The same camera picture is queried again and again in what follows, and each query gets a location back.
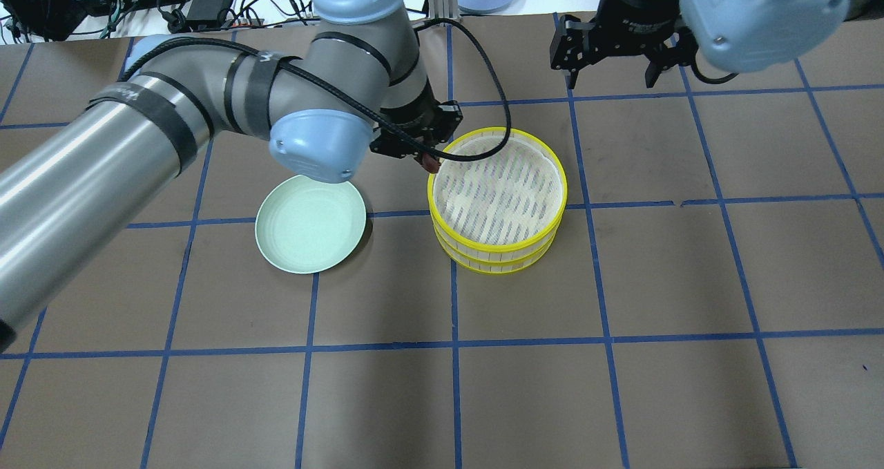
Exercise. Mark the yellow steamer layer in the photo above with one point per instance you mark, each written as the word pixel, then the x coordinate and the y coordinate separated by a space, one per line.
pixel 505 206
pixel 494 262

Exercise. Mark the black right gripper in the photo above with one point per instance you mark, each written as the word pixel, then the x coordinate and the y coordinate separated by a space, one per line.
pixel 637 14

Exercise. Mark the brown steamed bun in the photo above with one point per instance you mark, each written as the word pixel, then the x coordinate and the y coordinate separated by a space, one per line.
pixel 430 164

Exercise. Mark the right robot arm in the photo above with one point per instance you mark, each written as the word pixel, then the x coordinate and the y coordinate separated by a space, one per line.
pixel 717 39

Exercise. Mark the light green plate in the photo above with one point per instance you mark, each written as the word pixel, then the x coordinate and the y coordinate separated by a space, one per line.
pixel 304 226

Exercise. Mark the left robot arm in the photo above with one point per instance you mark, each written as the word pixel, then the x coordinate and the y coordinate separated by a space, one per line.
pixel 361 87

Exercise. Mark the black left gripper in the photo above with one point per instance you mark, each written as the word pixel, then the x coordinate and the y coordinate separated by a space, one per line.
pixel 412 120

